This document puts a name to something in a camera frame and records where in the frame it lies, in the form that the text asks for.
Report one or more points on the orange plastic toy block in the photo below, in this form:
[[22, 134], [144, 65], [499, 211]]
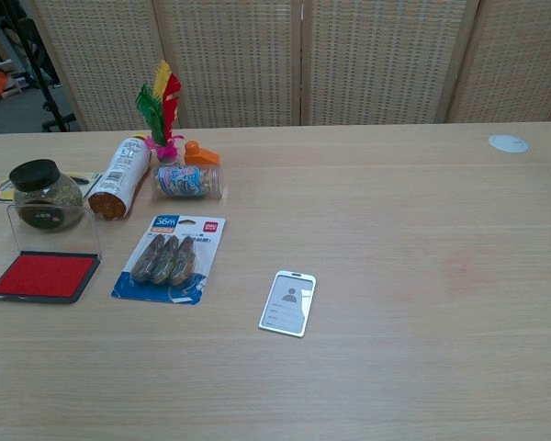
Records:
[[200, 155]]

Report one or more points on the silver ID badge holder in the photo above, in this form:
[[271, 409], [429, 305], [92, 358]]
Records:
[[288, 303]]

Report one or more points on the clear plastic candy jar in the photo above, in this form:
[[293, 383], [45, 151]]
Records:
[[186, 182]]

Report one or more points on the blue correction tape blister pack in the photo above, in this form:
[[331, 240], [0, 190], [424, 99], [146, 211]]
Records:
[[170, 259]]

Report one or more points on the colourful feather shuttlecock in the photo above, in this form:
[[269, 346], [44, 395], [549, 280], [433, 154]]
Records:
[[161, 110]]

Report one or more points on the white cylindrical snack can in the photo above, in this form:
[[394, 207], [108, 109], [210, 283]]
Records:
[[119, 179]]

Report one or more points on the woven rattan folding screen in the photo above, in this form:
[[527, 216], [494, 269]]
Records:
[[303, 59]]

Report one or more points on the black pen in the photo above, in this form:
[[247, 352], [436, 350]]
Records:
[[80, 179]]

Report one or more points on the glass jar with black lid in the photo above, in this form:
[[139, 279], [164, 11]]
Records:
[[46, 195]]

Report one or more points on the red ink stamp pad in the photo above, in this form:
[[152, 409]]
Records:
[[43, 274]]

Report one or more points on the yellow red paper card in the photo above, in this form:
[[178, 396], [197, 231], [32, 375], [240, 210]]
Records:
[[0, 190]]

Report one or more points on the black metal stand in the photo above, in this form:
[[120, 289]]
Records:
[[37, 64]]

